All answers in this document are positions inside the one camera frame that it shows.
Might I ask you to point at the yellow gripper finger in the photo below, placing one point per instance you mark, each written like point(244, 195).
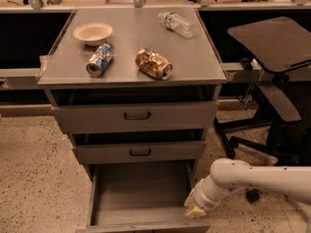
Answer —
point(195, 212)
point(189, 201)

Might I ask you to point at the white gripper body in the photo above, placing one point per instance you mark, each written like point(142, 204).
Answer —
point(201, 196)

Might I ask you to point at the grey bottom drawer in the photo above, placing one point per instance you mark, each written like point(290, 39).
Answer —
point(143, 197)

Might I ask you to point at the grey drawer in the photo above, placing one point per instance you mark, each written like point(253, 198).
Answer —
point(135, 117)
point(138, 152)
point(143, 197)

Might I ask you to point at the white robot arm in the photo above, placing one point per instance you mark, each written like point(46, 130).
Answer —
point(227, 175)

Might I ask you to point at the grey top drawer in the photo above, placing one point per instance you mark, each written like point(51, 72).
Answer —
point(135, 117)

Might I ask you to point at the grey middle drawer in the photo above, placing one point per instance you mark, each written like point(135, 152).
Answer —
point(138, 152)

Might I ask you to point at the grey drawer cabinet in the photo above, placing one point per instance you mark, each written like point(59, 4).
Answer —
point(196, 76)

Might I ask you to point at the gold crushed soda can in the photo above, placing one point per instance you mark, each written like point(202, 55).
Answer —
point(153, 64)

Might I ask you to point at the black office chair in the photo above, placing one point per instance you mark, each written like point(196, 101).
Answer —
point(279, 132)

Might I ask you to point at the blue crushed soda can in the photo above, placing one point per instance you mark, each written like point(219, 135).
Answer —
point(100, 60)

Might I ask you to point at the clear plastic water bottle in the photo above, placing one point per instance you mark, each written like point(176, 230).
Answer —
point(176, 23)

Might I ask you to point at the beige paper bowl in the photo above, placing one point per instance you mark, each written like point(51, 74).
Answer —
point(94, 33)

